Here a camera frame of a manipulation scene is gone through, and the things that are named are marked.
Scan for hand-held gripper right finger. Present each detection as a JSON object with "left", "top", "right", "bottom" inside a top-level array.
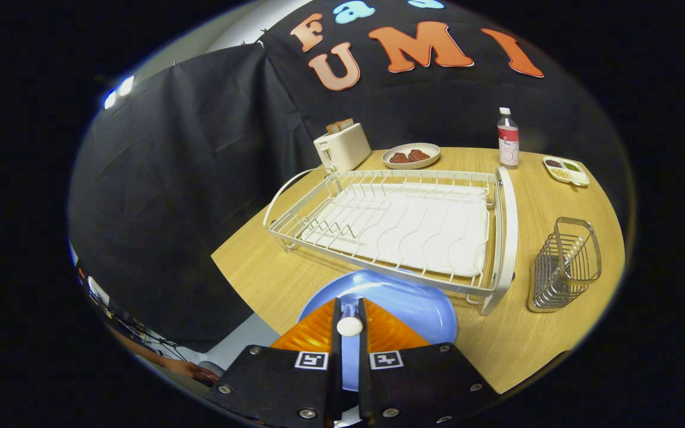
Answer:
[{"left": 357, "top": 297, "right": 501, "bottom": 428}]

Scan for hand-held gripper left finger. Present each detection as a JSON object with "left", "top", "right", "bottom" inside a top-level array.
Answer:
[{"left": 203, "top": 297, "right": 343, "bottom": 428}]

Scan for blue plate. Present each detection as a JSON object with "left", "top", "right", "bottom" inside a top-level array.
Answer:
[{"left": 298, "top": 269, "right": 458, "bottom": 393}]

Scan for white wire dish rack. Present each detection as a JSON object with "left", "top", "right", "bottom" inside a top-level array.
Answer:
[{"left": 262, "top": 166, "right": 520, "bottom": 316}]

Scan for metal wire basket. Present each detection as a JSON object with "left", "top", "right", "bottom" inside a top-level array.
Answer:
[{"left": 527, "top": 217, "right": 603, "bottom": 313}]

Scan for beige round plate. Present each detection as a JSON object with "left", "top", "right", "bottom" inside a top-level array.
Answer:
[{"left": 382, "top": 143, "right": 441, "bottom": 170}]

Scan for white divided condiment dish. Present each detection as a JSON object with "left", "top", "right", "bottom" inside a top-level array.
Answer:
[{"left": 542, "top": 156, "right": 590, "bottom": 187}]

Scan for black backdrop cloth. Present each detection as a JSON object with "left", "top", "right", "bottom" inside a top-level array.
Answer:
[{"left": 68, "top": 0, "right": 634, "bottom": 345}]

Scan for red meat pieces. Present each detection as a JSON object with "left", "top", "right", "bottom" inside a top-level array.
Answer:
[{"left": 389, "top": 149, "right": 431, "bottom": 164}]

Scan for white toaster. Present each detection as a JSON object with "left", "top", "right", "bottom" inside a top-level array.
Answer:
[{"left": 313, "top": 122, "right": 372, "bottom": 173}]

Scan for clear bottle with red label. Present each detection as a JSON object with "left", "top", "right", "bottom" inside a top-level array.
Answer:
[{"left": 497, "top": 107, "right": 520, "bottom": 168}]

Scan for ceiling light panel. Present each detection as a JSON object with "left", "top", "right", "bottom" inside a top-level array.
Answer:
[{"left": 102, "top": 74, "right": 136, "bottom": 111}]

